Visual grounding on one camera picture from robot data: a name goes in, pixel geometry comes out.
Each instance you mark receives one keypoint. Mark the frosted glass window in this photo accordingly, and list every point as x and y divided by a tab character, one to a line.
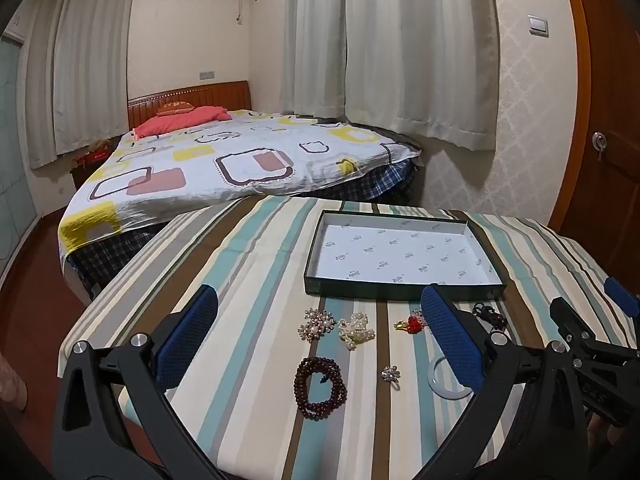
15	160

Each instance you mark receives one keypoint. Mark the red pillow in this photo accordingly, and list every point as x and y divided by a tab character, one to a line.
175	120

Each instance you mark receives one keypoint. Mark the patterned white bedsheet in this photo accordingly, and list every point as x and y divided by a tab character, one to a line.
225	160

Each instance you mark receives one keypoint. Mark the wall light switch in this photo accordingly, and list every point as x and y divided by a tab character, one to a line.
538	26

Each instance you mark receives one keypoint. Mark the green cardboard box tray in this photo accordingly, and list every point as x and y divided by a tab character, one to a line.
400	255

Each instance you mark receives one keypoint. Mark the pearl and rhinestone brooch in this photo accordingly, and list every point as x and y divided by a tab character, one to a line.
317	325

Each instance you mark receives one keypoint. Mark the pink patterned cloth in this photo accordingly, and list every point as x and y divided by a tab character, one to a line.
11	385

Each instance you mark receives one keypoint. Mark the wooden nightstand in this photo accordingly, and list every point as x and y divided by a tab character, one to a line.
92	170

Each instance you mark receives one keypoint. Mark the striped tablecloth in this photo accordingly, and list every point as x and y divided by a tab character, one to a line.
240	270

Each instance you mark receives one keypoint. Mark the cream curtain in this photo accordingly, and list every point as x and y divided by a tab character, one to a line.
95	60
42	85
420	45
312	35

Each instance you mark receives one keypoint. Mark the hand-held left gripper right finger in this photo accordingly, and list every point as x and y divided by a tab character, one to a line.
452	340

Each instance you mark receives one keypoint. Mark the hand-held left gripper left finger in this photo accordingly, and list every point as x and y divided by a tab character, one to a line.
185	335

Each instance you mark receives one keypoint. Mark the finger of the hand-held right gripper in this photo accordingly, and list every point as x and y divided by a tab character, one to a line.
570	325
622	297

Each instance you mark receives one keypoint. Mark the wooden headboard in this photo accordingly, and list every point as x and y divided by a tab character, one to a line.
200	92

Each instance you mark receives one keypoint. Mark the wooden door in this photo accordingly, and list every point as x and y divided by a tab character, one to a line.
615	85

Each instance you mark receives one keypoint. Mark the orange cushion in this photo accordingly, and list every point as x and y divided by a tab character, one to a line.
175	107

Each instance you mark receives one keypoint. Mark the white jade bangle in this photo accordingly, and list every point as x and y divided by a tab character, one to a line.
450	393

